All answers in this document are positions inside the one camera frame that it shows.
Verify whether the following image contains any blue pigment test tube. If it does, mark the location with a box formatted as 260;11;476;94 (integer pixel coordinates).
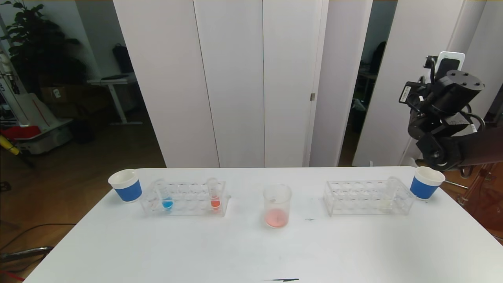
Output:
155;179;174;212

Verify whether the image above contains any red pigment test tube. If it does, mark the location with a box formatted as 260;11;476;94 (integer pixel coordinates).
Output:
207;178;222;211

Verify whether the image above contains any clear plastic beaker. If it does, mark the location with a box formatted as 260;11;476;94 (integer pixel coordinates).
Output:
263;184;292;229

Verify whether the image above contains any clear acrylic test tube rack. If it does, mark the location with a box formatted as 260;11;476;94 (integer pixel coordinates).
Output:
141;181;231;217
323;180;416;217

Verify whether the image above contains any pale yellow pigment test tube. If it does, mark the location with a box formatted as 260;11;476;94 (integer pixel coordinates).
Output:
379;176;399;213

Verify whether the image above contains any white folding partition screen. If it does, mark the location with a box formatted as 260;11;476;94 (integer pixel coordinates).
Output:
114;0;373;169
352;0;503;171

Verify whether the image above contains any blue sleeved white paper cup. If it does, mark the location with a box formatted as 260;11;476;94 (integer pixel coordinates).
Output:
108;169;143;203
410;167;446;201

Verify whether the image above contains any white office desk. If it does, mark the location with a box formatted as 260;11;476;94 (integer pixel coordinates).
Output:
87;75;144;127

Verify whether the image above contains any black bag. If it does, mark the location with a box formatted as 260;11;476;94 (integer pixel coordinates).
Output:
113;45;135;76

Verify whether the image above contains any brown cardboard box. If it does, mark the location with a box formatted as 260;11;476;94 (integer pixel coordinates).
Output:
40;86;81;106

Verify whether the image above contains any white machine base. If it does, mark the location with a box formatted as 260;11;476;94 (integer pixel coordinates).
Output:
0;94;74;156

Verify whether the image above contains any dark green potted plant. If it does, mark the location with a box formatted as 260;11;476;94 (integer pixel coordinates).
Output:
0;0;88;95

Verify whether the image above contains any yellow tool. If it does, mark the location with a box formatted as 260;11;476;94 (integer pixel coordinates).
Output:
0;135;21;157

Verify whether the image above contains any reddish brown metal stand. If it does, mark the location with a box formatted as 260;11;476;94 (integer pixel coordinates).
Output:
458;163;503;240

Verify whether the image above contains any grey metal floor bar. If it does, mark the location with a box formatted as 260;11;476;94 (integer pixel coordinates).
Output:
0;247;54;265

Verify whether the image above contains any white upright machine column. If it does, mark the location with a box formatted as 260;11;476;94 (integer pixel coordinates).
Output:
0;51;20;126

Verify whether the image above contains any black floor cable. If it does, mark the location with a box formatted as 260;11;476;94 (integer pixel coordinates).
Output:
0;224;77;252

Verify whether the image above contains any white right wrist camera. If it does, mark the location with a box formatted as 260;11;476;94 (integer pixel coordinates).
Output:
424;51;466;81

